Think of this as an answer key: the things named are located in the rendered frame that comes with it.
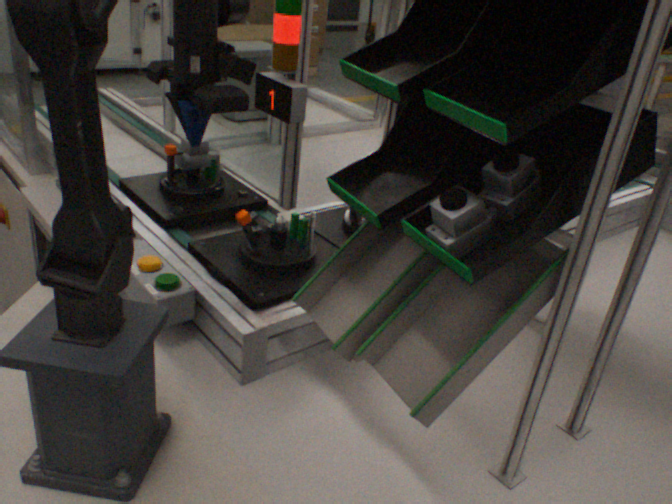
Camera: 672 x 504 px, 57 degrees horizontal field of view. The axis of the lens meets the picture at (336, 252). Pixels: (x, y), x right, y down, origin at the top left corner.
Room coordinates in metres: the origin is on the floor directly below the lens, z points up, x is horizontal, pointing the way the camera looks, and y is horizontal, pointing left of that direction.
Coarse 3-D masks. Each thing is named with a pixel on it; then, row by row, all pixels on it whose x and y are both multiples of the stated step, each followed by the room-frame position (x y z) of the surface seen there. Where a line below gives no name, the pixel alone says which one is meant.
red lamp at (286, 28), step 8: (280, 16) 1.21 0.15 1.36; (288, 16) 1.21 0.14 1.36; (296, 16) 1.22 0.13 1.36; (280, 24) 1.21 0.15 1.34; (288, 24) 1.21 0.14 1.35; (296, 24) 1.21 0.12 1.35; (280, 32) 1.21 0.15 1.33; (288, 32) 1.21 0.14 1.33; (296, 32) 1.22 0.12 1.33; (280, 40) 1.21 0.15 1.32; (288, 40) 1.21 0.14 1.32; (296, 40) 1.22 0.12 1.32
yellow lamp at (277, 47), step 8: (280, 48) 1.21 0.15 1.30; (288, 48) 1.21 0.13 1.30; (296, 48) 1.22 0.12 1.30; (272, 56) 1.22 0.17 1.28; (280, 56) 1.21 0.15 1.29; (288, 56) 1.21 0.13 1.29; (296, 56) 1.22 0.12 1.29; (272, 64) 1.22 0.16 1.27; (280, 64) 1.21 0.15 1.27; (288, 64) 1.21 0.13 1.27; (296, 64) 1.22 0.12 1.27
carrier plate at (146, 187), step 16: (144, 176) 1.30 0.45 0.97; (160, 176) 1.31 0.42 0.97; (224, 176) 1.36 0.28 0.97; (128, 192) 1.23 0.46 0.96; (144, 192) 1.21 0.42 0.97; (160, 192) 1.22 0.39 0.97; (256, 192) 1.29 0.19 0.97; (144, 208) 1.17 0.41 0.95; (160, 208) 1.14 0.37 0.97; (192, 208) 1.16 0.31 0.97; (208, 208) 1.17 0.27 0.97; (224, 208) 1.18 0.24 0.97; (240, 208) 1.21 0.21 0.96; (256, 208) 1.23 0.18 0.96; (176, 224) 1.11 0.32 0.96
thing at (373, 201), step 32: (416, 96) 0.88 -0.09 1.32; (416, 128) 0.88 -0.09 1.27; (448, 128) 0.90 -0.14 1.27; (384, 160) 0.86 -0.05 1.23; (416, 160) 0.84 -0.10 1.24; (448, 160) 0.75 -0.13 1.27; (352, 192) 0.80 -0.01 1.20; (384, 192) 0.78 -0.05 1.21; (416, 192) 0.73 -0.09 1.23; (384, 224) 0.71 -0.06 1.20
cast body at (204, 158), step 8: (184, 144) 1.25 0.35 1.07; (208, 144) 1.26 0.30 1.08; (184, 152) 1.26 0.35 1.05; (192, 152) 1.24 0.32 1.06; (200, 152) 1.25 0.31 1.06; (208, 152) 1.26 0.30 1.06; (176, 160) 1.25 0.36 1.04; (184, 160) 1.23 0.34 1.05; (192, 160) 1.24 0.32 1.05; (200, 160) 1.25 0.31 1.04; (208, 160) 1.26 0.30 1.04; (184, 168) 1.23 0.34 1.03; (192, 168) 1.24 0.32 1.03
